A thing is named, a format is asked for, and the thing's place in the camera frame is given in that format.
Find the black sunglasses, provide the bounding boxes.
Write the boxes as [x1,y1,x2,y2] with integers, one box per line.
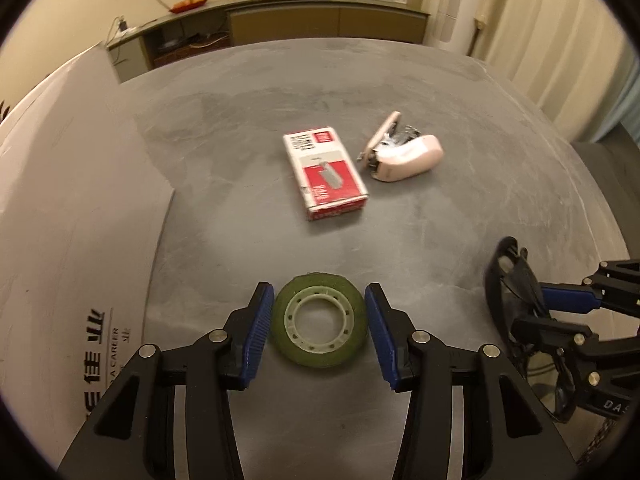
[484,236,576,424]

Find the green tape roll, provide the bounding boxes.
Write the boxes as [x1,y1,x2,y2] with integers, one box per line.
[271,272,368,370]

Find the large white cardboard box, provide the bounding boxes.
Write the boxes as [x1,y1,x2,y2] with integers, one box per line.
[1,46,174,465]

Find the pink white stapler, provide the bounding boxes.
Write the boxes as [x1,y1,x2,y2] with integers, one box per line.
[357,110,445,183]

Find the cream curtain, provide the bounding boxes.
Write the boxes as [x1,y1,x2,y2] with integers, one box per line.
[473,0,637,141]

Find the red white staples box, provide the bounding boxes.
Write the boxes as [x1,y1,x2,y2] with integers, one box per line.
[283,127,369,221]

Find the white standing air conditioner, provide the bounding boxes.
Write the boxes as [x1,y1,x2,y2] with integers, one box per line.
[421,0,495,54]

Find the white power strip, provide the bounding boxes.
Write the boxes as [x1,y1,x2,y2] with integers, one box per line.
[106,15,132,42]

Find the grey TV cabinet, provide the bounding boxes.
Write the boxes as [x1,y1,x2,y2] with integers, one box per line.
[106,0,430,81]

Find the red fruit bowl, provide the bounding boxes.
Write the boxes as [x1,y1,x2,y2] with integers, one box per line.
[170,0,208,14]

